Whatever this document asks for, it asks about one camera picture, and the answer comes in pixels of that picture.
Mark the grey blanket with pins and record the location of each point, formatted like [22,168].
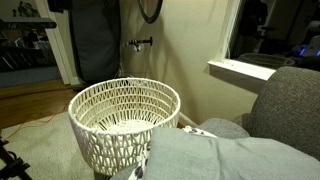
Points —
[216,156]

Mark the white woven laundry hamper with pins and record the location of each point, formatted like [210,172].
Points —
[100,146]

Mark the white baseboard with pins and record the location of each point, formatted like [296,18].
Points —
[188,120]

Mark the round dark framed mirror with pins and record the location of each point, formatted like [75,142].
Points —
[150,16]

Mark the dark hanging garment bag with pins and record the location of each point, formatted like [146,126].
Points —
[96,40]

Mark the white window sill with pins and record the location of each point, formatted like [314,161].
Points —
[243,69]

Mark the grey fabric couch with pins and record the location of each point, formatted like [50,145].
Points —
[286,110]

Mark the beige carpet rug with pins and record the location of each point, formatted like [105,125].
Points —
[43,146]

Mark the dark shelf board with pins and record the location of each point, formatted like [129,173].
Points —
[26,22]

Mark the black tripod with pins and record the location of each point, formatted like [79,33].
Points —
[13,165]

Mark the black wall pipe valve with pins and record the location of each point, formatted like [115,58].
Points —
[141,42]

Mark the white window frame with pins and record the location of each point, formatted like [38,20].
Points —
[230,26]

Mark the white door frame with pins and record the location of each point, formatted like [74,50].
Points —
[56,43]

